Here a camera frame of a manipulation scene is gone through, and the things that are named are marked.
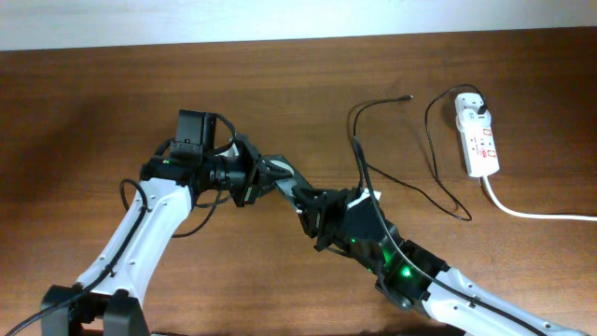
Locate black Samsung Galaxy smartphone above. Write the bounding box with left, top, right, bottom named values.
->
left=274, top=178, right=302, bottom=213

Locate black USB charging cable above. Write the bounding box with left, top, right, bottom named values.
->
left=352, top=83, right=489, bottom=222

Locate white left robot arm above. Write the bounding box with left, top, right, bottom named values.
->
left=41, top=110, right=295, bottom=335

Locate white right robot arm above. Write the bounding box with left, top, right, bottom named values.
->
left=287, top=186, right=576, bottom=336

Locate white power strip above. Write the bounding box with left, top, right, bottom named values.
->
left=454, top=92, right=499, bottom=177

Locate white power strip cord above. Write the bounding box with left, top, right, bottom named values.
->
left=479, top=175, right=597, bottom=222

